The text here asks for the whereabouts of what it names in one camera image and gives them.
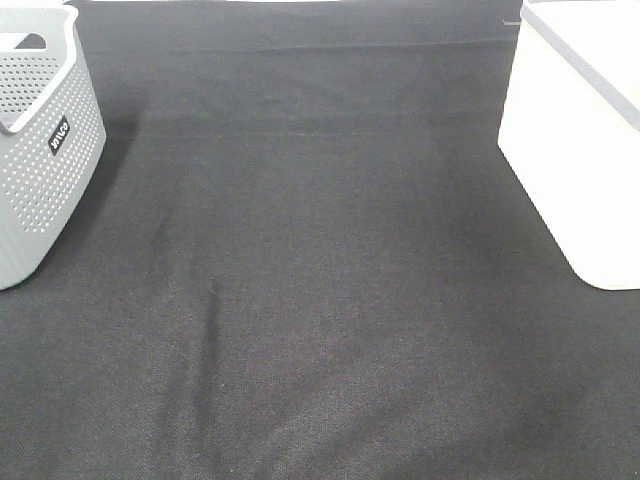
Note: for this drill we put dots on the white storage bin grey rim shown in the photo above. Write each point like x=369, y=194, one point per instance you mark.
x=570, y=131

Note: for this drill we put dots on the grey perforated plastic basket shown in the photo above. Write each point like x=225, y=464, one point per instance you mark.
x=52, y=133

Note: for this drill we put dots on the black fabric table cover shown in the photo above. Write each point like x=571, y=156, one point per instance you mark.
x=303, y=256

